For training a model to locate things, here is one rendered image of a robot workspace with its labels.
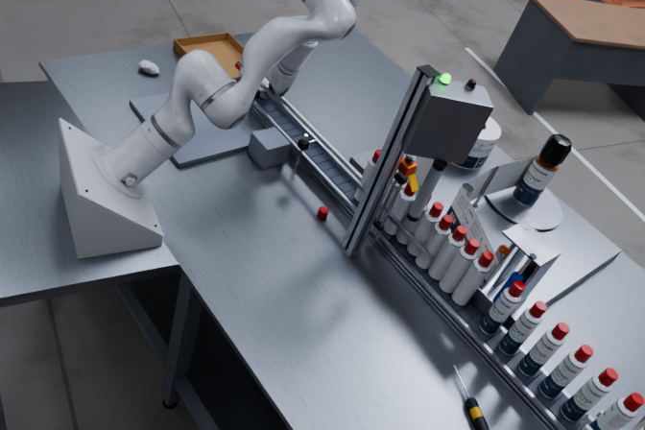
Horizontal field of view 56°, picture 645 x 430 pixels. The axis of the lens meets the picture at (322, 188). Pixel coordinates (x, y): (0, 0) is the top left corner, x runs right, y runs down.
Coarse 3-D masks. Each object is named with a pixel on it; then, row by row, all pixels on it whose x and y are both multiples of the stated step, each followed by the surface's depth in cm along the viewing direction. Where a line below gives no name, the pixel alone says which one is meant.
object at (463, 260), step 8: (472, 240) 172; (464, 248) 174; (472, 248) 171; (456, 256) 176; (464, 256) 173; (472, 256) 173; (456, 264) 176; (464, 264) 174; (448, 272) 179; (456, 272) 177; (464, 272) 176; (448, 280) 180; (456, 280) 179; (440, 288) 183; (448, 288) 181
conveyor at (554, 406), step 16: (272, 112) 227; (288, 128) 223; (320, 160) 213; (336, 176) 210; (352, 192) 206; (464, 320) 177; (480, 320) 179; (480, 336) 174; (496, 336) 176; (496, 352) 171; (512, 368) 169; (528, 384) 166; (544, 400) 164; (560, 400) 165; (560, 416) 161
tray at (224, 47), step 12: (192, 36) 253; (204, 36) 257; (216, 36) 261; (228, 36) 263; (180, 48) 246; (192, 48) 253; (204, 48) 256; (216, 48) 258; (228, 48) 261; (240, 48) 259; (228, 60) 254; (228, 72) 247
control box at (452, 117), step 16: (432, 96) 147; (448, 96) 148; (464, 96) 150; (480, 96) 152; (416, 112) 154; (432, 112) 150; (448, 112) 150; (464, 112) 150; (480, 112) 151; (416, 128) 153; (432, 128) 153; (448, 128) 153; (464, 128) 154; (480, 128) 154; (416, 144) 156; (432, 144) 157; (448, 144) 157; (464, 144) 157; (448, 160) 161; (464, 160) 161
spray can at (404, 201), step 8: (408, 184) 183; (400, 192) 186; (408, 192) 184; (400, 200) 186; (408, 200) 185; (392, 208) 191; (400, 208) 187; (408, 208) 187; (400, 216) 189; (384, 224) 196; (392, 224) 192; (392, 232) 194
